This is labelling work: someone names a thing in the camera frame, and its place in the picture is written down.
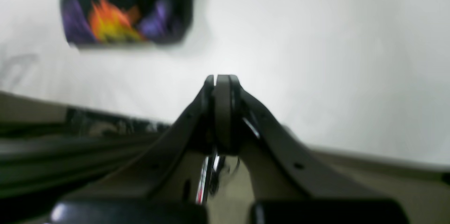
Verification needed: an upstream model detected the dark navy T-shirt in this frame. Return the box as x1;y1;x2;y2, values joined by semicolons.
60;0;193;46

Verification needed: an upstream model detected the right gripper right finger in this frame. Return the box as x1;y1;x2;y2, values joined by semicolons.
215;75;409;224

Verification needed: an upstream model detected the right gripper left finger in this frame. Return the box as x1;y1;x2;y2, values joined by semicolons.
49;75;214;224

